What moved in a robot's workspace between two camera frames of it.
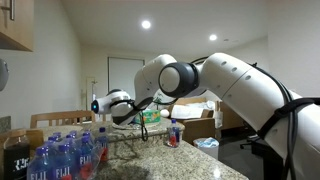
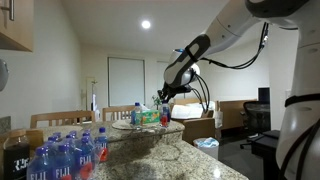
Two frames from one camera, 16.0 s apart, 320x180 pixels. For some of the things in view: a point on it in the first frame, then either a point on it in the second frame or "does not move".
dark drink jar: x=16 y=150 does not move
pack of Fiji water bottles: x=69 y=156 does not move
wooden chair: x=64 y=116 does not move
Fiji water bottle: x=174 y=134 to x=165 y=114
